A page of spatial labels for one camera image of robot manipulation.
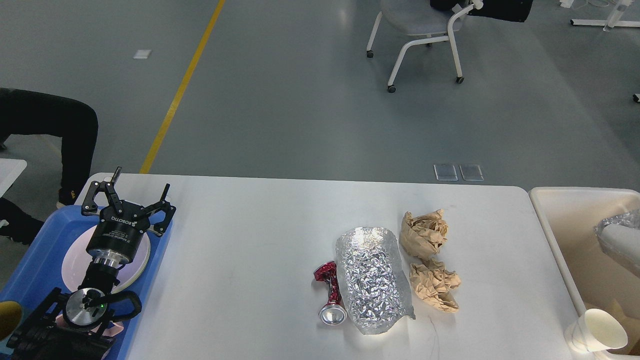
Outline blue plastic tray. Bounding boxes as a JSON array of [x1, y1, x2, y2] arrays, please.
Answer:
[[1, 205, 173, 360]]

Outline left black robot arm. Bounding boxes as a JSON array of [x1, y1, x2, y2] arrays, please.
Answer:
[[1, 168, 177, 360]]

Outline pink ribbed mug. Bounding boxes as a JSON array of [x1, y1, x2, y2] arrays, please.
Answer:
[[47, 312, 125, 360]]

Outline person in black left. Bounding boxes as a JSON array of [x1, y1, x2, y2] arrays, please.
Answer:
[[0, 88, 99, 247]]

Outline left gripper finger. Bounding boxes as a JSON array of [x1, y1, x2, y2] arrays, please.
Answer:
[[137, 183, 177, 237], [81, 167, 126, 217]]

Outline brown paper bag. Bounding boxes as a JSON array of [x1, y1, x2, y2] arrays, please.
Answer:
[[584, 299, 640, 356]]

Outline grey white office chair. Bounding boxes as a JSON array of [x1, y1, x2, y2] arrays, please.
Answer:
[[366, 0, 484, 93]]

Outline pink plate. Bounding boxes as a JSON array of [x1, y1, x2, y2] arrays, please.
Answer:
[[61, 225, 151, 293]]

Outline white desk leg base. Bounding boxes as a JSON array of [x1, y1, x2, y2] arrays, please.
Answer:
[[569, 0, 640, 32]]

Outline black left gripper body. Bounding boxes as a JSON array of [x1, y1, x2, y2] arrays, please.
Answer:
[[86, 202, 150, 265]]

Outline crushed red can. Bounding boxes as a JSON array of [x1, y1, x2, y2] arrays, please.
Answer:
[[313, 260, 347, 326]]

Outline white side table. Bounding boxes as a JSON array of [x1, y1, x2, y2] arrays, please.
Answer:
[[0, 158, 27, 198]]

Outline small silver foil bag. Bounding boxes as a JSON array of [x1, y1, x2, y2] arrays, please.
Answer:
[[594, 209, 640, 251]]

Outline crumpled brown paper lower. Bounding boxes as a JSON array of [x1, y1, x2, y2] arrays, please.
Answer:
[[409, 257, 462, 313]]

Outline crumpled brown paper upper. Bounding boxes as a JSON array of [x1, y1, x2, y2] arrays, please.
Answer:
[[399, 209, 449, 260]]

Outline large silver foil bag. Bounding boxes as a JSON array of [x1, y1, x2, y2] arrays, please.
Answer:
[[334, 227, 416, 335]]

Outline teal mug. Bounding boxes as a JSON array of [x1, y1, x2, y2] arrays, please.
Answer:
[[0, 300, 24, 341]]

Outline crumpled brown paper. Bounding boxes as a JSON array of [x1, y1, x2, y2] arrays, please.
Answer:
[[409, 257, 462, 313], [399, 209, 449, 260]]

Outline walking person black sneakers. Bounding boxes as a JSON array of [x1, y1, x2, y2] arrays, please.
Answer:
[[429, 0, 533, 23]]

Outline white cup in foil bag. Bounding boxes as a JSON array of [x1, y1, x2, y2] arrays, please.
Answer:
[[599, 224, 640, 277]]

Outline beige plastic bin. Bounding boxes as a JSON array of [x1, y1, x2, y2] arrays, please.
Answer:
[[529, 187, 640, 360]]

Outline white paper cup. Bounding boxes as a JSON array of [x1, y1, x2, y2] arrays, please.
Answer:
[[564, 309, 628, 353]]

